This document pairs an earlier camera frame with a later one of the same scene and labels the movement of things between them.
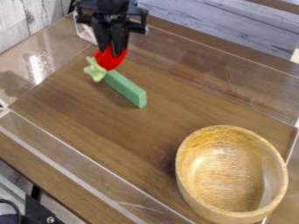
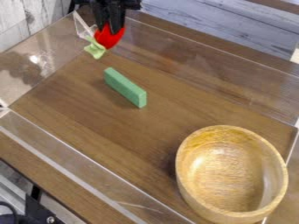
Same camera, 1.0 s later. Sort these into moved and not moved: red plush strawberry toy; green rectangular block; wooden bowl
Moved: red plush strawberry toy
Not moved: wooden bowl; green rectangular block
